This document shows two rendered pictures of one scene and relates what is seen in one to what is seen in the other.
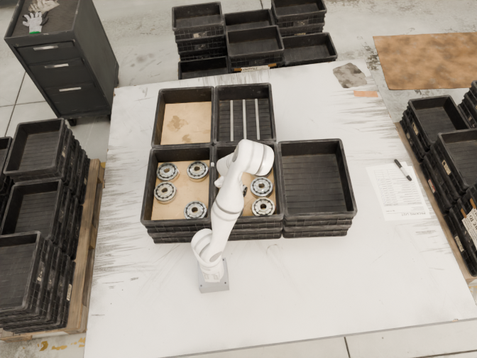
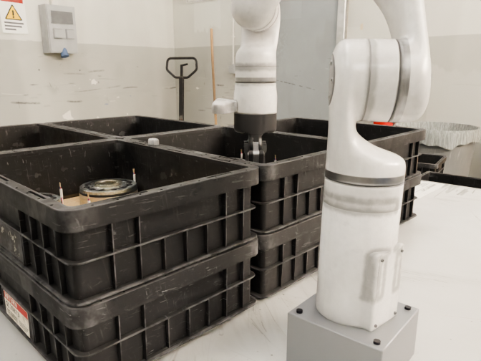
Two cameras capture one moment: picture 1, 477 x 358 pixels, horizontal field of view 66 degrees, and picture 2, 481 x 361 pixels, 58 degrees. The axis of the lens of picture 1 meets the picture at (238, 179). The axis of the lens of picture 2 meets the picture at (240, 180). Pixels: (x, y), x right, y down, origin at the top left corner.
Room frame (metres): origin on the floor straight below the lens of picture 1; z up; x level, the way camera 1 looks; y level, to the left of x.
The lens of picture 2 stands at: (0.33, 0.63, 1.06)
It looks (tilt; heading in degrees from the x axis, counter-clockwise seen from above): 14 degrees down; 310
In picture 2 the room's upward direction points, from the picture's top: straight up
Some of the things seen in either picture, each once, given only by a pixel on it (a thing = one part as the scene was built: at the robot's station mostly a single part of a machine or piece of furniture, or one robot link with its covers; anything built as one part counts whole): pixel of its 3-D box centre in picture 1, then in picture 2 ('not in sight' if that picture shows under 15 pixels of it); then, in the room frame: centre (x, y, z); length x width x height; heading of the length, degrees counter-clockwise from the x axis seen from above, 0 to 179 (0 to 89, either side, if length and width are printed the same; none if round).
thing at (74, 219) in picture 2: (179, 182); (101, 170); (0.91, 0.27, 0.92); 0.40 x 0.30 x 0.02; 176
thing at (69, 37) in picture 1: (74, 61); not in sight; (2.48, 1.18, 0.45); 0.60 x 0.45 x 0.90; 1
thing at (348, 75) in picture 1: (349, 74); not in sight; (1.72, -0.75, 0.71); 0.22 x 0.19 x 0.01; 1
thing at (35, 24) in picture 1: (33, 21); not in sight; (2.36, 1.26, 0.88); 0.25 x 0.19 x 0.03; 1
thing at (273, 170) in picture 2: (246, 180); (238, 146); (0.89, -0.03, 0.92); 0.40 x 0.30 x 0.02; 176
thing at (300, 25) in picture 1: (296, 28); not in sight; (2.71, -0.62, 0.37); 0.40 x 0.30 x 0.45; 91
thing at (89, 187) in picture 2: (197, 169); (108, 186); (1.02, 0.19, 0.86); 0.10 x 0.10 x 0.01
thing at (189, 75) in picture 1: (205, 82); not in sight; (2.29, 0.18, 0.26); 0.40 x 0.30 x 0.23; 91
